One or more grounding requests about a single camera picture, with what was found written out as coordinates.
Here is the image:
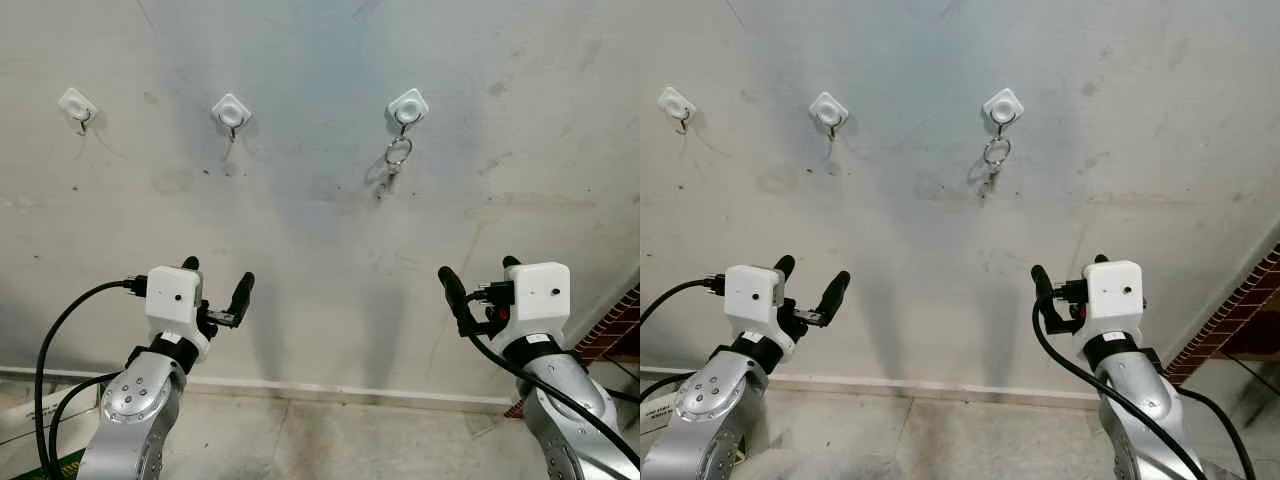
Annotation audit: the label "white baseboard strip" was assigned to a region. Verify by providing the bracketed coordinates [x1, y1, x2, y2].
[0, 364, 523, 413]
[640, 364, 1103, 409]

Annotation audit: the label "white printed cardboard box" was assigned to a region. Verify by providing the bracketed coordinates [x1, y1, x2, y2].
[640, 395, 693, 437]
[0, 375, 103, 448]

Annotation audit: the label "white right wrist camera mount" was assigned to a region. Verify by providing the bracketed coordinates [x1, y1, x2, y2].
[1083, 260, 1145, 338]
[509, 262, 572, 336]

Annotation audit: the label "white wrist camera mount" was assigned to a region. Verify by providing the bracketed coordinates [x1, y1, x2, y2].
[145, 266, 206, 337]
[724, 265, 785, 335]
[509, 262, 572, 336]
[1083, 260, 1145, 338]

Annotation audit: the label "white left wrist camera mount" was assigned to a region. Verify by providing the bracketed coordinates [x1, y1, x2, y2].
[724, 265, 785, 335]
[145, 266, 206, 337]

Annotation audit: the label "black left camera cable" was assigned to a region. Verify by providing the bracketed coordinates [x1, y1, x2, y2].
[640, 277, 727, 327]
[33, 277, 149, 473]

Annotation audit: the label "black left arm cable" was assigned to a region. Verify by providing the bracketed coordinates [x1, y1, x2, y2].
[47, 372, 126, 477]
[640, 372, 693, 402]

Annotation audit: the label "silver keys on ring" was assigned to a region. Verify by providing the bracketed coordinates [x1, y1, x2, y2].
[978, 134, 1012, 198]
[375, 135, 414, 200]

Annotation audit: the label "white square wall hook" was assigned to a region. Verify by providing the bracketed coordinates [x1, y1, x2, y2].
[386, 88, 430, 133]
[211, 93, 253, 143]
[982, 87, 1025, 131]
[57, 87, 99, 136]
[808, 91, 850, 141]
[657, 86, 697, 135]

